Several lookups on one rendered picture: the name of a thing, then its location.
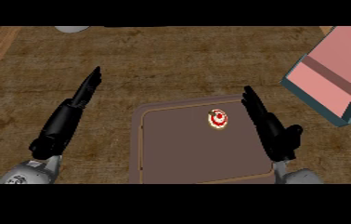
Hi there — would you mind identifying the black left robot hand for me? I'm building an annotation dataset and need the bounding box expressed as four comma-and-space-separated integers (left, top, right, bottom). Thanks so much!
28, 66, 103, 161

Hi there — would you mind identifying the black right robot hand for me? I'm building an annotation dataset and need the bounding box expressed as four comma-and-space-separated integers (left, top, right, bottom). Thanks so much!
241, 85, 304, 163

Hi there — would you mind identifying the brown rectangular tray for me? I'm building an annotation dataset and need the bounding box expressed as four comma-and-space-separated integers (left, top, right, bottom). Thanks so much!
127, 94, 277, 185

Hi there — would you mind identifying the red and white cupcake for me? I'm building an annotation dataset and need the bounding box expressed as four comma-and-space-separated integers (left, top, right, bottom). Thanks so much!
207, 108, 230, 130

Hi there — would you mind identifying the pale grey round object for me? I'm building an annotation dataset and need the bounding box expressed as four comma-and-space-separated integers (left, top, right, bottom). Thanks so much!
53, 26, 92, 34

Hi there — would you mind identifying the pink cardboard box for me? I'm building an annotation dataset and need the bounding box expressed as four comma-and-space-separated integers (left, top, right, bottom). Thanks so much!
279, 26, 351, 128

